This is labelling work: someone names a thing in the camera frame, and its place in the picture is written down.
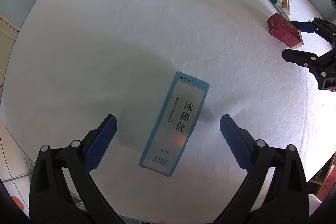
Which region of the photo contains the clear plastic tube bottle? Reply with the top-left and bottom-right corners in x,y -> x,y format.
282,0 -> 291,15

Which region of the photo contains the light blue medicine box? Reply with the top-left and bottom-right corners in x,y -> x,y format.
138,72 -> 210,177

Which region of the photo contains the dark red box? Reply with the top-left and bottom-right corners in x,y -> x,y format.
267,13 -> 303,49

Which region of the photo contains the green white pen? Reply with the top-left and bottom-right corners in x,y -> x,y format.
270,0 -> 291,22

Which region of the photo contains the white blue-trimmed table cloth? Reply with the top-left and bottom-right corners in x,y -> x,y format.
1,0 -> 335,223

